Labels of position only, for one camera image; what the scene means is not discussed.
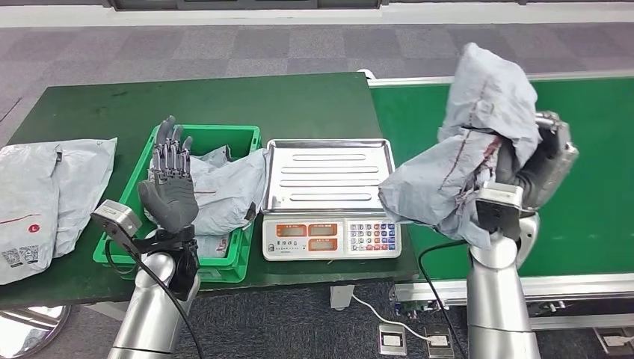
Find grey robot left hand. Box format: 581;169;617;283
138;115;200;234

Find grey parcel with red print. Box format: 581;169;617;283
378;42;542;251
195;235;231;260
146;144;268;237

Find white table foot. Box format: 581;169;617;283
84;302;131;322

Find dark wall base panel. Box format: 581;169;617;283
108;0;384;11

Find round chrome base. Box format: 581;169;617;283
0;304;72;359

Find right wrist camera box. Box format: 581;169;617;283
475;182;525;242

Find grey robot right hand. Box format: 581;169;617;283
495;111;579;212

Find plain grey parcel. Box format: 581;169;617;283
53;138;119;260

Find green conveyor belt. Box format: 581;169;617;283
357;68;634;343

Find white scale with steel tray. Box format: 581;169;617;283
261;138;403;262

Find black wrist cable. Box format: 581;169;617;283
417;240;470;359
104;240;205;359

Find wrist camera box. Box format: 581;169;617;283
90;199;143;254
475;182;525;242

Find metal floor socket box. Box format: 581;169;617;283
424;327;455;359
593;328;634;358
378;324;408;357

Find white power cable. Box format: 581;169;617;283
352;293;432;344

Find green plastic crate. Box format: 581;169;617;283
92;124;262;283

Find grey parcel with QR code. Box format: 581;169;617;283
0;144;63;286

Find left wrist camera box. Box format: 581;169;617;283
90;199;143;254

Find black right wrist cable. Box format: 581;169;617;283
417;240;470;359

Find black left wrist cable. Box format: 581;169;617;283
104;240;205;359

